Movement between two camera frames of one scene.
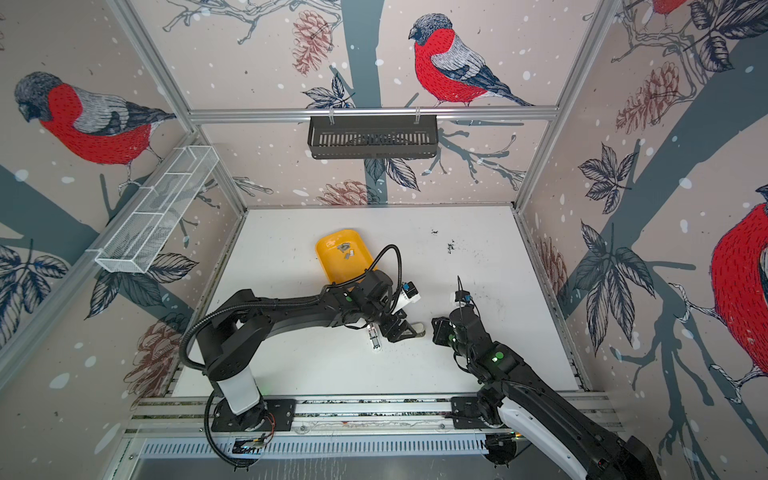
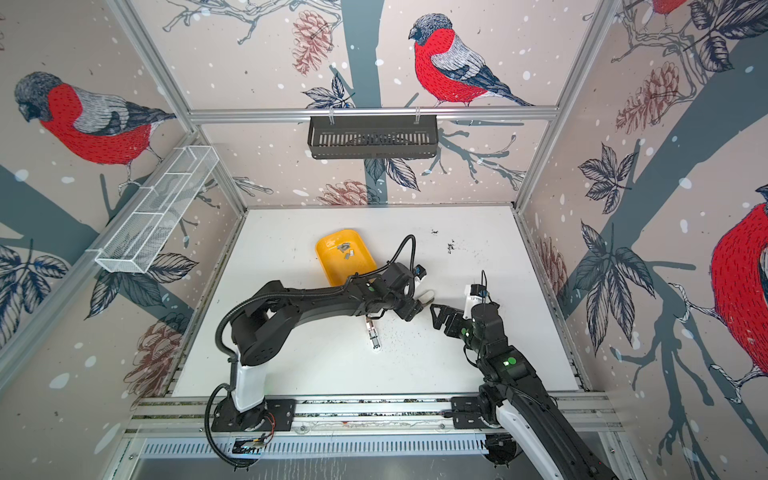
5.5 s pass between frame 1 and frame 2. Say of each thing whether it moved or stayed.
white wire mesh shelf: stayed
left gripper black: moved
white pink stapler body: stayed
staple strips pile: stayed
